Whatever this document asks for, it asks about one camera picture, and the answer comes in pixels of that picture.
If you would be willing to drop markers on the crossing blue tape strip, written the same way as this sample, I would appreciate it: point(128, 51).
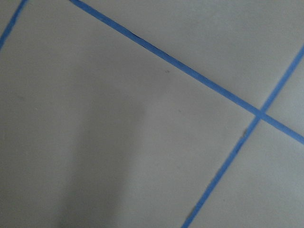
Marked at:
point(258, 117)

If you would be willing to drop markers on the long blue tape strip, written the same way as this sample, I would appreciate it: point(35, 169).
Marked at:
point(189, 71)

